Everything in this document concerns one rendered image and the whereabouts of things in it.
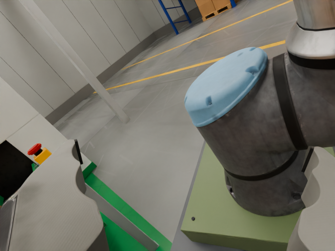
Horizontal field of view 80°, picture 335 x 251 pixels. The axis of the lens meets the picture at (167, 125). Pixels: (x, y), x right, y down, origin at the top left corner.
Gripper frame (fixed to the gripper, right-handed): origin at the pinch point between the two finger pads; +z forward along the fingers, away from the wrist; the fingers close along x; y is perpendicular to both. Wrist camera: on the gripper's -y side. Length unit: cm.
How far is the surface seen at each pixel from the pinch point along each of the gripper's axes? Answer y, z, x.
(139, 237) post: 119, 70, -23
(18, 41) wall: 65, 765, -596
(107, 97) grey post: 110, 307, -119
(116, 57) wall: 157, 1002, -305
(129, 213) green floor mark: 148, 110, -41
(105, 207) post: 89, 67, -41
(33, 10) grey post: -17, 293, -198
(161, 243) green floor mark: 133, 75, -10
